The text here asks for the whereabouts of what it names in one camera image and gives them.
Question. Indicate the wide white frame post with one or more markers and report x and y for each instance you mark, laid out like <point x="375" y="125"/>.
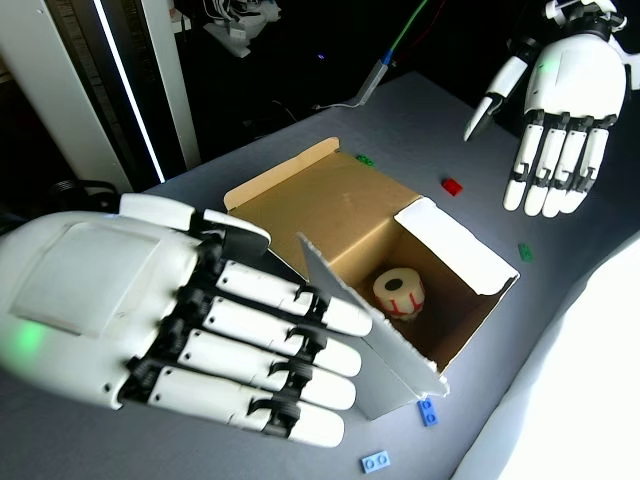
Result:
<point x="50" y="90"/>

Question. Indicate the light blue toy brick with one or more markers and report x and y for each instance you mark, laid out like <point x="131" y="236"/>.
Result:
<point x="375" y="462"/>

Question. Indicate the white light strip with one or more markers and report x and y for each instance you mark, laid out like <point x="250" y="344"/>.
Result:
<point x="130" y="95"/>

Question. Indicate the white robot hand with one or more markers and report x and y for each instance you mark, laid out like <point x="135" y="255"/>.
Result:
<point x="100" y="280"/>
<point x="575" y="75"/>

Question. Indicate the narrow white frame post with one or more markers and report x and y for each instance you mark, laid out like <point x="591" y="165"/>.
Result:
<point x="170" y="75"/>

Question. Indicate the bright white backdrop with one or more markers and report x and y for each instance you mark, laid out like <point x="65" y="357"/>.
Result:
<point x="575" y="400"/>

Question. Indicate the brown cardboard box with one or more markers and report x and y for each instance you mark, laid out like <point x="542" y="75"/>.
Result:
<point x="320" y="200"/>

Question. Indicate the grey table cloth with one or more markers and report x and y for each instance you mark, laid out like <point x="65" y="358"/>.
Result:
<point x="425" y="125"/>

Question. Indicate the white plastic device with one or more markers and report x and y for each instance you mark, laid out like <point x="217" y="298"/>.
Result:
<point x="235" y="35"/>

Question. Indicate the red toy brick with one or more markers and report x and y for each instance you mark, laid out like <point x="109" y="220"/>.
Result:
<point x="452" y="186"/>

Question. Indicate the green toy brick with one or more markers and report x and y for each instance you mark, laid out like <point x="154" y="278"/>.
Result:
<point x="525" y="252"/>
<point x="366" y="160"/>

